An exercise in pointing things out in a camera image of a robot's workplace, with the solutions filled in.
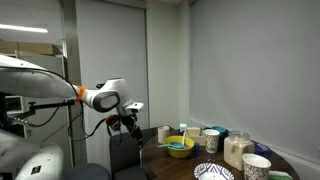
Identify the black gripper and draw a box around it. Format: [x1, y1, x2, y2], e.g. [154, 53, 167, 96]
[119, 113, 145, 149]

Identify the blue block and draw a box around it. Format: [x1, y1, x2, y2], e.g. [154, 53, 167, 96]
[193, 141, 201, 157]

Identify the dark grey chair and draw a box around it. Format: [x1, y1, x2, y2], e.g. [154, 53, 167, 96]
[109, 126, 160, 180]

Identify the plain white cup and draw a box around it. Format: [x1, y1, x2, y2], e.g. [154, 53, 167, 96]
[157, 125, 171, 145]

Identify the teal plastic spoon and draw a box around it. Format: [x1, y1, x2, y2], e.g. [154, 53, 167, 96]
[156, 141, 186, 150]

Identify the yellow bowl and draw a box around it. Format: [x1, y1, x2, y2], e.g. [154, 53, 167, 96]
[162, 135, 196, 160]

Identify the white utensil in bowl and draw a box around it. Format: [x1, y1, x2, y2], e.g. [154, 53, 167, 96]
[181, 129, 188, 146]

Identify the blue grey seat cushion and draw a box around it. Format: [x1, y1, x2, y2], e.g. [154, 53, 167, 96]
[62, 162, 112, 180]

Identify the small patterned paper cup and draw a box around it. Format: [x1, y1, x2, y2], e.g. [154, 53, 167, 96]
[202, 128, 221, 155]

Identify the blue patterned plate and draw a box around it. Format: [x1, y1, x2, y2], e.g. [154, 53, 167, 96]
[193, 162, 236, 180]

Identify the teal blue bowl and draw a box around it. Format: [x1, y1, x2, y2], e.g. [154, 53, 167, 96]
[211, 125, 230, 142]

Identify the clear jar with rice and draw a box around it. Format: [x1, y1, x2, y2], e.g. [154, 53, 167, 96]
[223, 130, 255, 172]

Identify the large patterned paper cup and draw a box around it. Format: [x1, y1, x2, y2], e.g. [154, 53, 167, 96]
[241, 152, 272, 180]

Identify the white cabinet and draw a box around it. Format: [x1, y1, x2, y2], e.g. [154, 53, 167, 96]
[14, 49, 72, 158]

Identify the blue plastic container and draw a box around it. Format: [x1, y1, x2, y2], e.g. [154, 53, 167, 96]
[253, 142, 272, 159]

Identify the brown cardboard box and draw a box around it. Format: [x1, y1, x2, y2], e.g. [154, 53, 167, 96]
[0, 40, 63, 57]

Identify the green sponge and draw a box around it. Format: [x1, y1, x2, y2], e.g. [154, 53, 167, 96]
[267, 170, 294, 180]

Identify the ceiling strip light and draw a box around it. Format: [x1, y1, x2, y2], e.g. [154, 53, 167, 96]
[0, 23, 49, 34]

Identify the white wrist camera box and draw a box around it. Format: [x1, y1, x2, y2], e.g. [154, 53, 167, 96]
[125, 102, 145, 113]

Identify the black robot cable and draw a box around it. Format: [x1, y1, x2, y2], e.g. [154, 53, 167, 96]
[29, 68, 113, 142]

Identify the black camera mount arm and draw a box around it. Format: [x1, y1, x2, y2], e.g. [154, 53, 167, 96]
[27, 99, 76, 116]

